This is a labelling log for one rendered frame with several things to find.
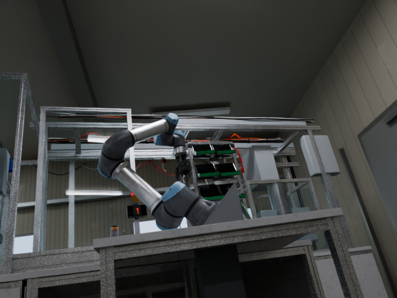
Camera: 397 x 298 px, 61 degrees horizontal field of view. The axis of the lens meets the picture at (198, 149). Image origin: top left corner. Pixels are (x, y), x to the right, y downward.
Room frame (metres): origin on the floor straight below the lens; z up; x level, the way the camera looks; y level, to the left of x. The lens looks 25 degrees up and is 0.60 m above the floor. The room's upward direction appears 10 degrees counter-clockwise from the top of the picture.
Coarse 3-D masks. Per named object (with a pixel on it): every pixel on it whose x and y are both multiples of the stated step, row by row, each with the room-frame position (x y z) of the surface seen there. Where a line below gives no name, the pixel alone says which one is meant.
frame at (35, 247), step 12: (48, 108) 1.89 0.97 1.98; (60, 108) 1.92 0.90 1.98; (72, 108) 1.94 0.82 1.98; (84, 108) 1.97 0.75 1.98; (96, 108) 2.00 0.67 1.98; (108, 108) 2.03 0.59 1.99; (120, 108) 2.06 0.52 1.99; (36, 192) 1.87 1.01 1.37; (36, 204) 1.88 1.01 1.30; (36, 216) 1.88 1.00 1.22; (36, 228) 1.88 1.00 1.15; (36, 240) 1.88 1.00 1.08
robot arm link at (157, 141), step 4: (156, 136) 1.73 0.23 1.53; (160, 136) 1.73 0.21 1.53; (164, 136) 1.71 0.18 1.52; (168, 136) 1.72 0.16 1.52; (172, 136) 1.77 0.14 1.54; (156, 140) 1.73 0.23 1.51; (160, 140) 1.73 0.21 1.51; (164, 140) 1.74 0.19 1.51; (168, 140) 1.75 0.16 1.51; (172, 140) 1.77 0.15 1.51; (156, 144) 1.75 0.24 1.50; (160, 144) 1.76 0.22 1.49; (164, 144) 1.77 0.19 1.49; (168, 144) 1.78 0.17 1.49; (172, 144) 1.79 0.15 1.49
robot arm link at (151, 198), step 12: (108, 168) 1.51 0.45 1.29; (120, 168) 1.51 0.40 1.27; (120, 180) 1.54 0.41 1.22; (132, 180) 1.52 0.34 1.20; (144, 180) 1.55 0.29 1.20; (132, 192) 1.55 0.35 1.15; (144, 192) 1.52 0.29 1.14; (156, 192) 1.54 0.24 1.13; (156, 204) 1.52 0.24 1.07; (156, 216) 1.54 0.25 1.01; (168, 216) 1.50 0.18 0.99; (168, 228) 1.57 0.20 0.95
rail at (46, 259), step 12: (36, 252) 1.60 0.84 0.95; (48, 252) 1.62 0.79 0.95; (60, 252) 1.64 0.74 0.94; (72, 252) 1.66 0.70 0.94; (84, 252) 1.67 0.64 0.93; (96, 252) 1.69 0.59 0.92; (36, 264) 1.60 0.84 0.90; (48, 264) 1.62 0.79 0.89; (60, 264) 1.64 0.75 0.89; (72, 264) 1.66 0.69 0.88; (84, 264) 1.67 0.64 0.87
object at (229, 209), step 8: (232, 192) 1.35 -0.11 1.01; (224, 200) 1.34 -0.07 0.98; (232, 200) 1.35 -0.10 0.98; (216, 208) 1.34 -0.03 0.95; (224, 208) 1.34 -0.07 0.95; (232, 208) 1.35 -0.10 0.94; (240, 208) 1.35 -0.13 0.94; (216, 216) 1.34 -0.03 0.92; (224, 216) 1.34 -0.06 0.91; (232, 216) 1.35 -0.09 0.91; (240, 216) 1.35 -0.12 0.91; (208, 224) 1.33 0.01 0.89
